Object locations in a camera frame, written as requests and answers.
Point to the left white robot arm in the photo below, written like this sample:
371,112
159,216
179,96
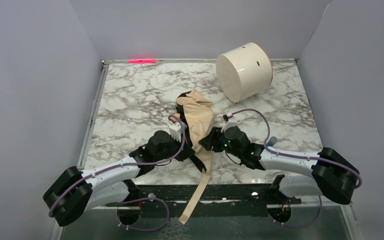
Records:
76,191

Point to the pink tape strip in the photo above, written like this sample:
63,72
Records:
142,61

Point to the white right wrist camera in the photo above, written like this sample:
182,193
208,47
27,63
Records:
229,120

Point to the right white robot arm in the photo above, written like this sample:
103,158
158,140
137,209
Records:
325,173

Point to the small blue capped bottle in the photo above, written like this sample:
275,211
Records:
272,141

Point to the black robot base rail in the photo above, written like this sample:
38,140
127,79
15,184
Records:
217,200

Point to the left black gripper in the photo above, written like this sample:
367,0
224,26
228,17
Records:
185,145

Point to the cream cylindrical umbrella stand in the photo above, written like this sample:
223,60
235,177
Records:
244,72

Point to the beige folding umbrella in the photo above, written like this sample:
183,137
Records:
199,117

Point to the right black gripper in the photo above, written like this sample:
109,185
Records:
212,139

